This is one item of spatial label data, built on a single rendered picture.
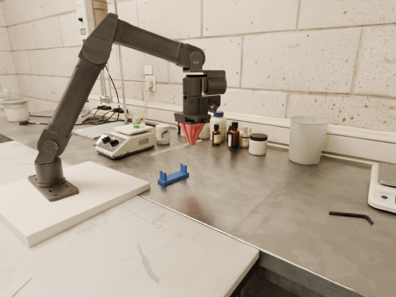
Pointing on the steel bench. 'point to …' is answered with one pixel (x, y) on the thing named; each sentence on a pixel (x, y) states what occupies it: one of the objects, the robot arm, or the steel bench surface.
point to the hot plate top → (131, 129)
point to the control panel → (110, 144)
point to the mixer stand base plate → (92, 133)
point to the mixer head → (89, 15)
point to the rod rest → (172, 175)
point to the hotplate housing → (131, 144)
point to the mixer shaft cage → (105, 89)
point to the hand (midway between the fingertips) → (192, 142)
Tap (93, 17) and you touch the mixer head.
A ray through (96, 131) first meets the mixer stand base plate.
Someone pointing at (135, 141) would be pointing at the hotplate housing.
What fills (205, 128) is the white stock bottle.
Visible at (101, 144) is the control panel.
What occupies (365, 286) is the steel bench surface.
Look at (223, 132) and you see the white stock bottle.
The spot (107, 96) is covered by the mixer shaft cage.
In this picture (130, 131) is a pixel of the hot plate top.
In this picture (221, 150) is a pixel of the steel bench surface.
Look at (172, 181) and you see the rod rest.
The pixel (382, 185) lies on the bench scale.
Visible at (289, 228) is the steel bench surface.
